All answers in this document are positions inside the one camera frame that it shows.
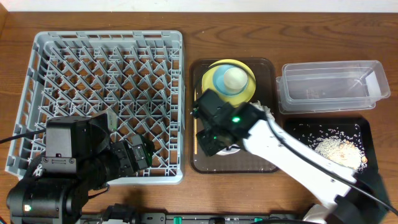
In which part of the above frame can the clear plastic bin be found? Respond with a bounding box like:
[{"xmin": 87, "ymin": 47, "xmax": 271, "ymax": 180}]
[{"xmin": 276, "ymin": 60, "xmax": 391, "ymax": 114}]

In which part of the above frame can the yellow plate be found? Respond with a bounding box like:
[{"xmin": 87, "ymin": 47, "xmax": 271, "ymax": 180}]
[{"xmin": 200, "ymin": 59, "xmax": 256, "ymax": 107}]

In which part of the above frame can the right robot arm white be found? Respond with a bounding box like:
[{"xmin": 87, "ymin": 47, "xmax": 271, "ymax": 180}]
[{"xmin": 192, "ymin": 100, "xmax": 397, "ymax": 223}]

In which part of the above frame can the pile of rice waste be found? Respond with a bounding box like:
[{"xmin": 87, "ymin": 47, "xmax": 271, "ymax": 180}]
[{"xmin": 292, "ymin": 123, "xmax": 368, "ymax": 172}]

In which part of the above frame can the white tissue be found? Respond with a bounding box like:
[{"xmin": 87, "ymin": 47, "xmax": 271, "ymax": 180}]
[{"xmin": 252, "ymin": 101, "xmax": 275, "ymax": 121}]

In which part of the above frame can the dark brown tray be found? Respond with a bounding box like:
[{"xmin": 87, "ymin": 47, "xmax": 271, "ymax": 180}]
[{"xmin": 190, "ymin": 58, "xmax": 282, "ymax": 174}]

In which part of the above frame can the grey dishwasher rack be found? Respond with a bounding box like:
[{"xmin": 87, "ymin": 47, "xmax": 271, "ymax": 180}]
[{"xmin": 5, "ymin": 30, "xmax": 185, "ymax": 185}]

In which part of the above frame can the white pink bowl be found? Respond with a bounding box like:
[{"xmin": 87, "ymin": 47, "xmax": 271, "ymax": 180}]
[{"xmin": 216, "ymin": 144, "xmax": 241, "ymax": 156}]

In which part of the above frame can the cream cup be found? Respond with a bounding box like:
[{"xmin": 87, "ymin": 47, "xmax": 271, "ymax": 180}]
[{"xmin": 223, "ymin": 67, "xmax": 248, "ymax": 94}]

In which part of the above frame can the light blue bowl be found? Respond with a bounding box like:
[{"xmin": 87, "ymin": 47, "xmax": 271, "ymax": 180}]
[{"xmin": 213, "ymin": 65, "xmax": 248, "ymax": 96}]

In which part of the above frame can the black tray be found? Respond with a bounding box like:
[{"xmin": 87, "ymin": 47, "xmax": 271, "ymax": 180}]
[{"xmin": 284, "ymin": 117, "xmax": 379, "ymax": 175}]

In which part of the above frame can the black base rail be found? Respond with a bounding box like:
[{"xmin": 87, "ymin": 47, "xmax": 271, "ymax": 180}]
[{"xmin": 77, "ymin": 203, "xmax": 304, "ymax": 224}]

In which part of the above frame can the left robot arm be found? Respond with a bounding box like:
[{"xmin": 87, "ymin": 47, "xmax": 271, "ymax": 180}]
[{"xmin": 6, "ymin": 114, "xmax": 155, "ymax": 223}]

